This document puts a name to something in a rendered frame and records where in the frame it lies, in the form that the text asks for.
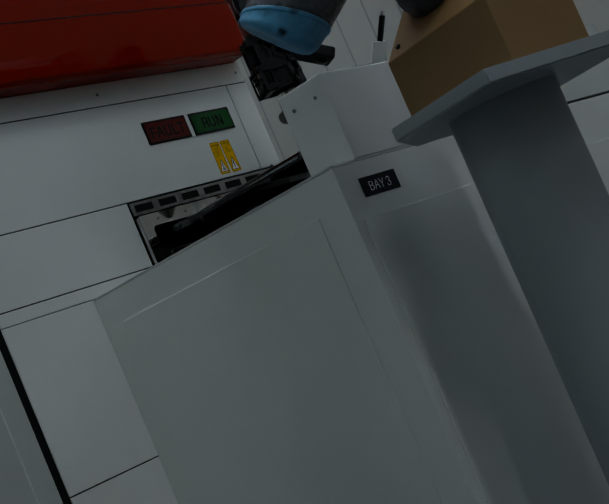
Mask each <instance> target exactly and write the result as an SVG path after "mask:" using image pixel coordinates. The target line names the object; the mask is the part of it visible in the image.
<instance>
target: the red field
mask: <svg viewBox="0 0 609 504"><path fill-rule="evenodd" d="M144 127H145V129H146V132H147V134H148V136H149V139H150V141H151V143H153V142H158V141H162V140H167V139H172V138H177V137H182V136H186V135H191V134H190V132H189V130H188V127H187V125H186V123H185V120H184V118H183V117H179V118H174V119H169V120H164V121H158V122H153V123H148V124H144Z"/></svg>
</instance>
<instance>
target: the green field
mask: <svg viewBox="0 0 609 504"><path fill-rule="evenodd" d="M190 117H191V119H192V122H193V124H194V126H195V129H196V131H197V133H201V132H205V131H210V130H215V129H220V128H225V127H229V126H234V125H233V123H232V120H231V118H230V116H229V113H228V111H227V109H221V110H216V111H210V112H205V113H200V114H195V115H190Z"/></svg>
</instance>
